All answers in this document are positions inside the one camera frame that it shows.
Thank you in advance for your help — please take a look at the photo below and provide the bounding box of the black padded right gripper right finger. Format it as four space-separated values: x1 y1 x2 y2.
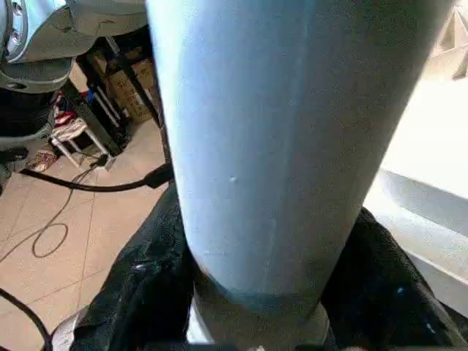
320 207 468 351

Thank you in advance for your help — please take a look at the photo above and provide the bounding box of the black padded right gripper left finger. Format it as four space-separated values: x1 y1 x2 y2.
72 183 198 351

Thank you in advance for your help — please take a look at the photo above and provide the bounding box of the white plastic table top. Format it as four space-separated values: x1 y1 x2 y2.
362 0 468 297

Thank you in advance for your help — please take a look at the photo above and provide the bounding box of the white plastic table leg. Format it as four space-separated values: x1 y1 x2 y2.
145 0 458 348

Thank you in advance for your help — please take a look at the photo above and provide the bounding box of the red and white bundle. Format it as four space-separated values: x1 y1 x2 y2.
29 108 92 173

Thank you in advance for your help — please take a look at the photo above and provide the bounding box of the brown cardboard box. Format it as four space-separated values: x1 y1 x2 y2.
91 50 160 124

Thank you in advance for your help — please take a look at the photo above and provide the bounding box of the thin black floor cable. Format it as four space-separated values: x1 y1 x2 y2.
0 167 99 260

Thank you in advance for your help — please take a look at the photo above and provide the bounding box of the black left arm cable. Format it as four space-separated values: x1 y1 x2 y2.
18 162 176 194

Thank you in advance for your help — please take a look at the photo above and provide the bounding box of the black metal stand frame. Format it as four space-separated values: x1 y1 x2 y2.
62 33 165 156

